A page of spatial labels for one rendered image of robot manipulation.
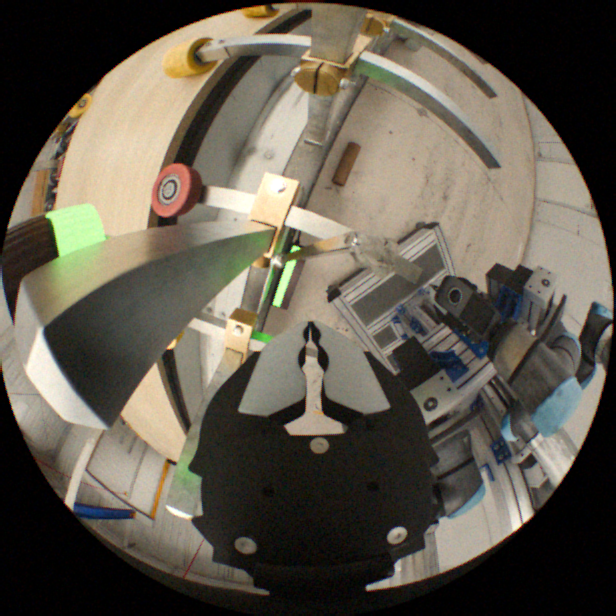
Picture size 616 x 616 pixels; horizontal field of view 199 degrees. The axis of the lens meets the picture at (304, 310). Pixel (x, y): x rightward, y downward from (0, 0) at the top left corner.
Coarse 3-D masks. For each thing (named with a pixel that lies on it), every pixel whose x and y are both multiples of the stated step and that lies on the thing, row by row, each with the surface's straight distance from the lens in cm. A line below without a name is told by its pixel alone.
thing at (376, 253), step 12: (372, 240) 27; (384, 240) 28; (360, 252) 27; (372, 252) 27; (384, 252) 28; (396, 252) 29; (360, 264) 27; (372, 264) 27; (384, 264) 27; (384, 276) 29
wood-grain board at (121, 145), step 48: (144, 48) 91; (96, 96) 97; (144, 96) 51; (192, 96) 37; (96, 144) 62; (144, 144) 39; (96, 192) 52; (144, 192) 34; (144, 384) 66; (144, 432) 169
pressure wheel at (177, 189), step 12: (168, 168) 30; (180, 168) 29; (192, 168) 30; (156, 180) 32; (168, 180) 30; (180, 180) 28; (192, 180) 27; (156, 192) 31; (168, 192) 29; (180, 192) 28; (192, 192) 27; (156, 204) 31; (168, 204) 29; (180, 204) 27; (192, 204) 29; (168, 216) 29
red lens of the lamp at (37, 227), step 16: (16, 224) 10; (32, 224) 9; (16, 240) 8; (32, 240) 8; (48, 240) 8; (16, 256) 8; (32, 256) 8; (48, 256) 8; (16, 272) 8; (16, 288) 8; (16, 304) 8
